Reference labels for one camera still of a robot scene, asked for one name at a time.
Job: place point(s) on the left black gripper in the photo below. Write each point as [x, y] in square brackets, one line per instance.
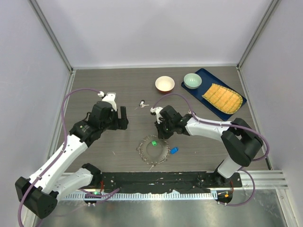
[120, 123]

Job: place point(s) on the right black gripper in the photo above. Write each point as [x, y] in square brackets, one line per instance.
[162, 135]

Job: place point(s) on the metal key organizer disc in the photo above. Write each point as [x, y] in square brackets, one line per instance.
[153, 155]

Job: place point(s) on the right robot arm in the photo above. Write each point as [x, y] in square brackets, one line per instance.
[240, 141]

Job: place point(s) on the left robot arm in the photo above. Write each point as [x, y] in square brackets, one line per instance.
[41, 191]

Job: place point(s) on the key with black-white tag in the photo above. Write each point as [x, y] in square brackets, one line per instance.
[142, 104]

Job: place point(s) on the blue key tag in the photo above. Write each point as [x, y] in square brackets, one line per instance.
[174, 150]

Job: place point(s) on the red white bowl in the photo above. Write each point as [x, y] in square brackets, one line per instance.
[164, 84]

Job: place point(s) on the light green bowl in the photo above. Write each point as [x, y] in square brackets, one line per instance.
[192, 80]

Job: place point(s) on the yellow woven mat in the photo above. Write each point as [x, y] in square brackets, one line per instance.
[224, 99]

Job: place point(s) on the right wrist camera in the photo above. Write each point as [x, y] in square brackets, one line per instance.
[156, 112]

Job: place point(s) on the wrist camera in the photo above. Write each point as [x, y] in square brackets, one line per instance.
[156, 112]
[109, 98]

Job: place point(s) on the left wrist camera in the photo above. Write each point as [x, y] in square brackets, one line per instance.
[109, 98]

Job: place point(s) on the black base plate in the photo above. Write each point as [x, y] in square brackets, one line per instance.
[167, 182]

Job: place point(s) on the white slotted cable duct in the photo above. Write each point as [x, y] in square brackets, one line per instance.
[174, 195]

